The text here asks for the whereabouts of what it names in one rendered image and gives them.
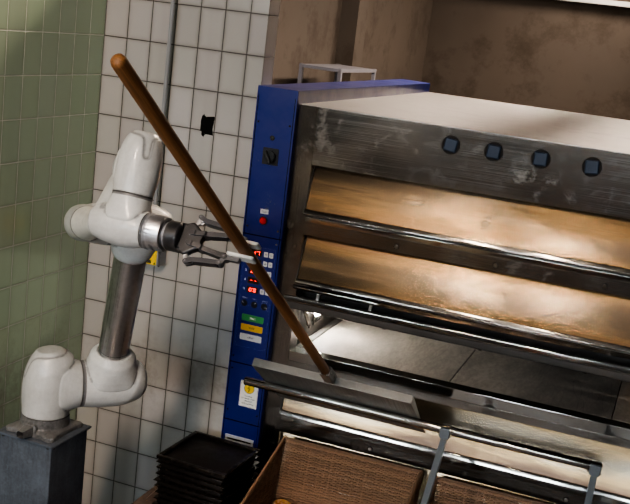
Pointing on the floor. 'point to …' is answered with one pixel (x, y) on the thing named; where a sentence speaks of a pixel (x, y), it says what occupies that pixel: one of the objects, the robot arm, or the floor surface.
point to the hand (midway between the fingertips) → (244, 250)
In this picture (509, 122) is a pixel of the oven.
